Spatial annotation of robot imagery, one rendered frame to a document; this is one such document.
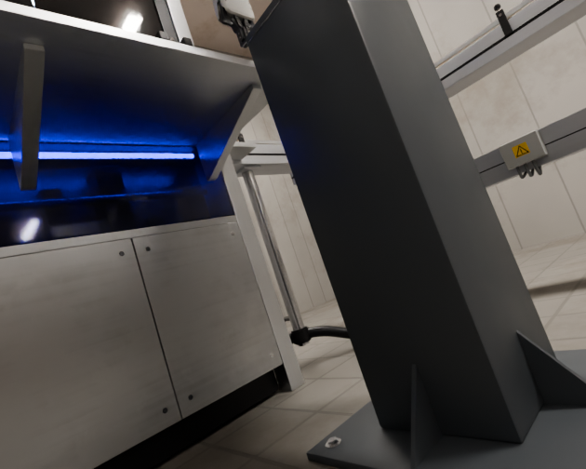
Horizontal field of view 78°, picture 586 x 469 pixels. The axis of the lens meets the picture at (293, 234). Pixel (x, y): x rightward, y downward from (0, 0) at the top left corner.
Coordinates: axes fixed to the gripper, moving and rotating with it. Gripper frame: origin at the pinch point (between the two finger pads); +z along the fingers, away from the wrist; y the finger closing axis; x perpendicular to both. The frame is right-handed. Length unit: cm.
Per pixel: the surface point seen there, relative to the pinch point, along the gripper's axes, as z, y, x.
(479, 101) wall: -19, -245, -13
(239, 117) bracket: 16.9, 0.4, -11.5
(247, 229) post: 44, -10, -36
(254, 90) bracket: 13.8, -0.2, -3.1
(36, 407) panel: 73, 57, -37
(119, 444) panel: 87, 44, -37
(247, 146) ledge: 12.2, -21.8, -36.4
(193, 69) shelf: 12.3, 18.5, -1.1
